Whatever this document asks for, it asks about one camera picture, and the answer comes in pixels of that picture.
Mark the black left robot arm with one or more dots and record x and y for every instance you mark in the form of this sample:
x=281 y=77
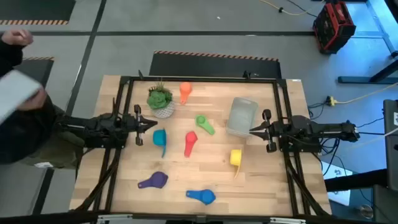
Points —
x=102 y=129

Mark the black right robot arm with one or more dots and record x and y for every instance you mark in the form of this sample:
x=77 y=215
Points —
x=311 y=130

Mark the blue measuring cup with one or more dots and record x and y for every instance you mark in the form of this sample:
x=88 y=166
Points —
x=205 y=196

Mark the person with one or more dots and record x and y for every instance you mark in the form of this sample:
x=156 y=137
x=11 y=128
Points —
x=21 y=137

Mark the white board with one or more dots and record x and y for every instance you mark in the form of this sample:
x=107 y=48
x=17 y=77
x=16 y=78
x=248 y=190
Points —
x=17 y=93

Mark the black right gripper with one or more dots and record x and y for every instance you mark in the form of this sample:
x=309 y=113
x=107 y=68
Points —
x=274 y=130

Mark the black hazard-striped floor mat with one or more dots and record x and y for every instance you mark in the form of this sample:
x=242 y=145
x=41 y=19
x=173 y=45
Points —
x=40 y=71
x=214 y=67
x=37 y=9

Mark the succulent in patterned pot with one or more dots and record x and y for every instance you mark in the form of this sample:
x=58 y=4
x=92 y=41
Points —
x=159 y=99

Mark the black beam with silver brackets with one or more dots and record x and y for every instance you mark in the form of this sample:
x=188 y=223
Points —
x=46 y=217

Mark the white paper sheet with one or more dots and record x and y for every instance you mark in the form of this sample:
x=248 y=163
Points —
x=337 y=172

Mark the purple measuring cup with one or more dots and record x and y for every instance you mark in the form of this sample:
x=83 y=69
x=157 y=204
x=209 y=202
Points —
x=158 y=180

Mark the black desk frame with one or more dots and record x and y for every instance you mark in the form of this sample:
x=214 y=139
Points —
x=385 y=71

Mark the black cabinet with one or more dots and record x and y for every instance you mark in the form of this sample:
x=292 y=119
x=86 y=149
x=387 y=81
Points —
x=391 y=143

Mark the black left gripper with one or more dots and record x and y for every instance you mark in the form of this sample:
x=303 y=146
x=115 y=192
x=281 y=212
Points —
x=130 y=124

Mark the teal measuring cup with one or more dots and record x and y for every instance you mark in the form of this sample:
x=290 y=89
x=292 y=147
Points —
x=159 y=137

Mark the yellow measuring cup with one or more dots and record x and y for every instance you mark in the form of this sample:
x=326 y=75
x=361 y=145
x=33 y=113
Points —
x=235 y=157

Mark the red measuring cup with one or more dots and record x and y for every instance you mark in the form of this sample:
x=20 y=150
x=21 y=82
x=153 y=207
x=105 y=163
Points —
x=190 y=138

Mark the green measuring cup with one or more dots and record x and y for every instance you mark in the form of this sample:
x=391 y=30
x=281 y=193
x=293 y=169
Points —
x=203 y=122

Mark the red and black tool box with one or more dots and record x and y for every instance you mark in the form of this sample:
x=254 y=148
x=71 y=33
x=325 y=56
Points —
x=334 y=28

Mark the orange measuring cup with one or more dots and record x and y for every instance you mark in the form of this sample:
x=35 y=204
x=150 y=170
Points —
x=185 y=88

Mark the round metal cap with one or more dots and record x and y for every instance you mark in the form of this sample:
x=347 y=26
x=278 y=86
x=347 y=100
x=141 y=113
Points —
x=366 y=211

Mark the person's hand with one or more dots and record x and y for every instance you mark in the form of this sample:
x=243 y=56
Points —
x=32 y=101
x=17 y=37

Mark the black bar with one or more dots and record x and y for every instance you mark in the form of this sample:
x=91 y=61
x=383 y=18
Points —
x=354 y=182

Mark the black aluminium table frame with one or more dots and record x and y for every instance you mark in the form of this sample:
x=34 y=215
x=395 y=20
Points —
x=202 y=79

